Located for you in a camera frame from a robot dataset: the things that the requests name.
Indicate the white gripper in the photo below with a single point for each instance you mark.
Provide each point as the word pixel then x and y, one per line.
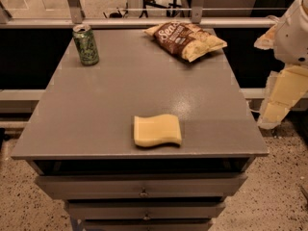
pixel 293 38

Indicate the yellow sponge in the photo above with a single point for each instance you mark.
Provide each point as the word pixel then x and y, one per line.
pixel 156 130

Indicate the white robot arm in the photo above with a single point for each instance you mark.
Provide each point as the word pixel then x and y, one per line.
pixel 288 39

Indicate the brown chips bag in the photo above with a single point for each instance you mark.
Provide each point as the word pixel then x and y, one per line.
pixel 185 40

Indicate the grey drawer cabinet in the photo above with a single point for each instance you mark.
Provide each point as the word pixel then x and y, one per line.
pixel 84 122

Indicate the green soda can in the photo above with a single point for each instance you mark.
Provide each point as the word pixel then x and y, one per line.
pixel 85 44

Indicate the middle grey drawer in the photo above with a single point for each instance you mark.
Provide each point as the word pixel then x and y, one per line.
pixel 145 210

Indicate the grey drawer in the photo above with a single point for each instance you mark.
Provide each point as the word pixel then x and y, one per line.
pixel 150 225
pixel 145 210
pixel 140 186

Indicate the top grey drawer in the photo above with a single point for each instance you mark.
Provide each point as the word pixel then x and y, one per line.
pixel 140 186

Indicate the grey metal railing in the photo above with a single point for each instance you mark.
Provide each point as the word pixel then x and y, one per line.
pixel 68 13

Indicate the bottom grey drawer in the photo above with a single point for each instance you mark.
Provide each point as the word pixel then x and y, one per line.
pixel 150 225

